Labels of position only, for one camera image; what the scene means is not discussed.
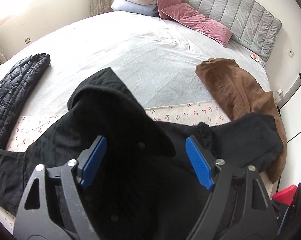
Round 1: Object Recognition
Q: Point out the black quilted jacket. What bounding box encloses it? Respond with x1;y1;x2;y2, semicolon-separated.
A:
0;67;284;240

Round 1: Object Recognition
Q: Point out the cherry print bed sheet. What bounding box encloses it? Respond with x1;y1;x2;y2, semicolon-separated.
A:
0;64;274;235

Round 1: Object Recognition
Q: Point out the red foam floor mat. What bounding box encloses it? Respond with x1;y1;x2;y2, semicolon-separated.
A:
272;185;297;206

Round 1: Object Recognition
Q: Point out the black puffer jacket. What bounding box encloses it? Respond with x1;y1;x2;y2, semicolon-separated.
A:
0;53;51;149

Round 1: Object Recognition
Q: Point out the grey bed cover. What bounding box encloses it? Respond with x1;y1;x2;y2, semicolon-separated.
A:
3;11;270;115

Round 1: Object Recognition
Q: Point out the small orange white packet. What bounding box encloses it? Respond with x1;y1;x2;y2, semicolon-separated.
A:
250;53;262;62

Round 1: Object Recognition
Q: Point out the grey padded headboard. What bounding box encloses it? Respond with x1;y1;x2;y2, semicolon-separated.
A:
182;0;282;62

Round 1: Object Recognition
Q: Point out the front pink velvet pillow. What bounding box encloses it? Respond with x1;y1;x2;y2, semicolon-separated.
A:
161;3;232;47

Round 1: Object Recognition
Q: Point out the light blue pillow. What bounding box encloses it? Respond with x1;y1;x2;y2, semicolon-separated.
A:
111;0;159;17

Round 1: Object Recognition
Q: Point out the brown corduroy garment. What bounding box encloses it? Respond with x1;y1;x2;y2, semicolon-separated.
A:
195;58;287;183

